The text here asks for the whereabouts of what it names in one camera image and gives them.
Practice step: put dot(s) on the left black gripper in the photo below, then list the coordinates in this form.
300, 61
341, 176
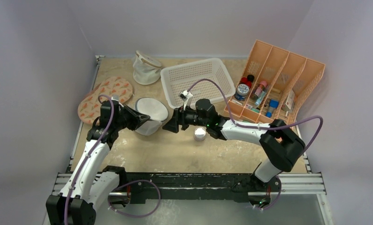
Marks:
137, 119

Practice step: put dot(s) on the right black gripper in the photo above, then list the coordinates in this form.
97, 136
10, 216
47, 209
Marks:
179, 117

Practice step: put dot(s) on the white mesh laundry bag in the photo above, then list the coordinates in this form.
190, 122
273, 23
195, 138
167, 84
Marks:
157, 112
146, 69

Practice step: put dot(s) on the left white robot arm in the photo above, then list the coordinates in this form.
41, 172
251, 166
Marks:
78, 201

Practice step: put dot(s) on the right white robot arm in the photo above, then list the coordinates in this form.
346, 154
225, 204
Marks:
282, 146

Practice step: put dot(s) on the small clear white-lid jar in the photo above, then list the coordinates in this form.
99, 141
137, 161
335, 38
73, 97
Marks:
200, 134

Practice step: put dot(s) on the white plastic basket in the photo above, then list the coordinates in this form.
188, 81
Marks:
208, 78

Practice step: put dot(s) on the carrot print oval pad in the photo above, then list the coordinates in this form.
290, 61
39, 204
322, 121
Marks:
89, 108

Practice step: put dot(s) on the blue white round jar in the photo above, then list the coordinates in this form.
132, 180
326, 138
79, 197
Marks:
242, 91

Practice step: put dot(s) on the red cap bottle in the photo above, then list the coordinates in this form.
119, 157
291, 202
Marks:
247, 80

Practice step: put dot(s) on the pink cap bottle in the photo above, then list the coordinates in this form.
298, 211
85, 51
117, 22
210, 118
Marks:
259, 89

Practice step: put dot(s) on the blue cap tube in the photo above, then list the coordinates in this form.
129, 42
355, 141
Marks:
273, 104

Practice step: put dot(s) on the orange plastic organizer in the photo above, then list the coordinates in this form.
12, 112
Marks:
283, 71

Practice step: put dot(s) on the white red box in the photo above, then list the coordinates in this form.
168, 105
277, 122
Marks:
289, 101

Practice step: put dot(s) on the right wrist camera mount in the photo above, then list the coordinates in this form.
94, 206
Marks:
187, 98

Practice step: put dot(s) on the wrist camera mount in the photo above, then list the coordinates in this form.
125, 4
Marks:
187, 98
115, 98

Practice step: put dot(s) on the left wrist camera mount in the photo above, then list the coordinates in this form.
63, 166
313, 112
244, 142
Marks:
115, 98

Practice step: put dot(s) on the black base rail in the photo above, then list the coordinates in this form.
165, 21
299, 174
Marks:
137, 187

